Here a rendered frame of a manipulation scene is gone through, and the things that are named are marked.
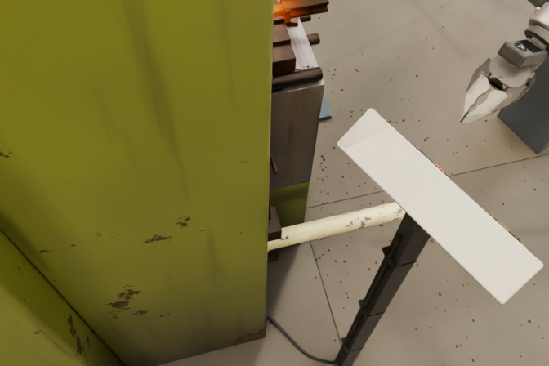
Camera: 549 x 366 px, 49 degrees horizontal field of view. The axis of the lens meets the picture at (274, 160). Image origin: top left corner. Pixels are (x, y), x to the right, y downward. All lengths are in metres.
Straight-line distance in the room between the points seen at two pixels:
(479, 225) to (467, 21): 2.03
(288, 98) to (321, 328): 0.94
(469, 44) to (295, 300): 1.38
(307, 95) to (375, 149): 0.44
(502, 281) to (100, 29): 0.62
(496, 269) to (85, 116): 0.59
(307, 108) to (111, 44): 0.77
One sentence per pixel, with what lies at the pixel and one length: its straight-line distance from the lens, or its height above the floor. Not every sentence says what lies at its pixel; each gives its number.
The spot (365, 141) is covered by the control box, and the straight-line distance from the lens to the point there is 0.95.
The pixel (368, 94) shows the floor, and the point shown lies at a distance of 2.50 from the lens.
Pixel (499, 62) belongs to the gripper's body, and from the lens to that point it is 1.17.
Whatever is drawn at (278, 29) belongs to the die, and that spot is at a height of 0.99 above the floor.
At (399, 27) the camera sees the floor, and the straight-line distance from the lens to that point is 2.77.
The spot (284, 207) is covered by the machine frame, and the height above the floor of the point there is 0.33.
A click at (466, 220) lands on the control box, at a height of 1.19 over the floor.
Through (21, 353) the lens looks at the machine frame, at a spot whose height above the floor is 0.78.
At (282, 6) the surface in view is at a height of 1.01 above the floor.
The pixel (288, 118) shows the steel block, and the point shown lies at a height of 0.81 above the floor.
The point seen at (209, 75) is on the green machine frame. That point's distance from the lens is 0.76.
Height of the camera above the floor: 1.97
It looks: 59 degrees down
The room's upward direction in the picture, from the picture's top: 2 degrees clockwise
